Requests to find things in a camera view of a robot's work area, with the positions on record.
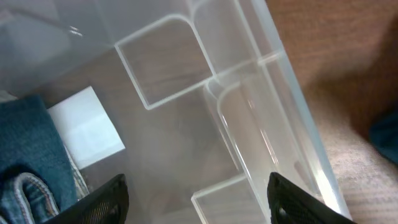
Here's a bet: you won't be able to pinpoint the white label in bin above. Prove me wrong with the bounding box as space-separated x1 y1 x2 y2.
48 86 125 169

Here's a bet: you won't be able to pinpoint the teal blue garment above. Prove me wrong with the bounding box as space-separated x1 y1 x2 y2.
369 108 397 165

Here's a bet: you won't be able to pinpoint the clear plastic storage bin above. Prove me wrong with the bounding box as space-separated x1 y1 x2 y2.
1 0 349 223

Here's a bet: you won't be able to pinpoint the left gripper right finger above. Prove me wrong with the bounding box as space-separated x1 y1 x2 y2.
267 172 355 224

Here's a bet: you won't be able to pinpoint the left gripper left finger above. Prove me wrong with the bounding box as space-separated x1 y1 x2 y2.
45 174 129 224

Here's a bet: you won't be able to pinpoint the dark blue jeans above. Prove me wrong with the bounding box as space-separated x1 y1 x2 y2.
1 95 78 223

